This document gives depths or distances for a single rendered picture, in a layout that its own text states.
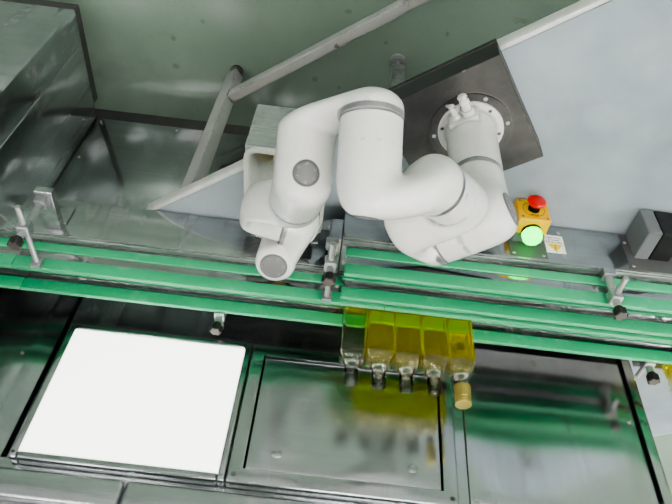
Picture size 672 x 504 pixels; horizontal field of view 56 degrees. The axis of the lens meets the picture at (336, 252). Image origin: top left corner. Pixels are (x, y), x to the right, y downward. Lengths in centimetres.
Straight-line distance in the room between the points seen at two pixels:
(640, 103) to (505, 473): 81
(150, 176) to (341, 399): 97
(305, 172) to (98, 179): 125
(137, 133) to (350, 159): 149
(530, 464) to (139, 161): 142
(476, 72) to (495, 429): 79
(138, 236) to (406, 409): 73
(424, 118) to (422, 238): 37
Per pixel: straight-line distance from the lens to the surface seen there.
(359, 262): 134
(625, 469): 159
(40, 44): 196
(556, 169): 144
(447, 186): 82
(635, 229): 156
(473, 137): 117
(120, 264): 149
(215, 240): 148
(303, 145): 87
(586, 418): 162
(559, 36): 128
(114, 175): 204
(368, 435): 140
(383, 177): 78
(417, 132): 127
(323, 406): 142
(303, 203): 86
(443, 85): 122
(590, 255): 150
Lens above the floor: 187
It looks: 46 degrees down
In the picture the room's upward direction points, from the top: 174 degrees counter-clockwise
